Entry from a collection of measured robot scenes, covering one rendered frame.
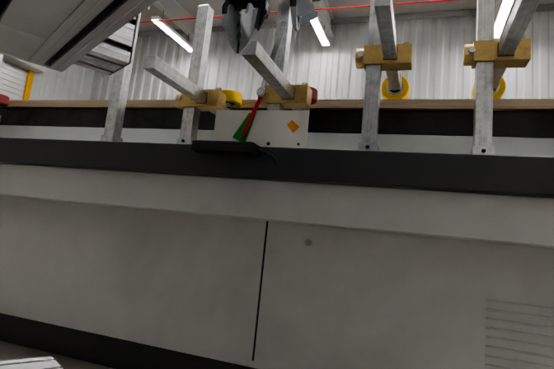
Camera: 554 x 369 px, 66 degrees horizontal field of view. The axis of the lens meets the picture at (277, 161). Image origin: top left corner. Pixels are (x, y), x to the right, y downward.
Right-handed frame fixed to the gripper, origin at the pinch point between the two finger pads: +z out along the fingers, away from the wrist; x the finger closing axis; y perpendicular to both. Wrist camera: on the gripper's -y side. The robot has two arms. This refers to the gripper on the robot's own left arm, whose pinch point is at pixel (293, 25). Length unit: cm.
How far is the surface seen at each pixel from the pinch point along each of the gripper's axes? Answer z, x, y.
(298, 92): 15.7, 5.4, 1.4
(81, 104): 12, 26, -89
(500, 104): 12, 26, 51
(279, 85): 17.4, -4.7, -0.5
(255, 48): 16.1, -21.8, 0.0
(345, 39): -354, 726, -130
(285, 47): 2.8, 6.1, -3.7
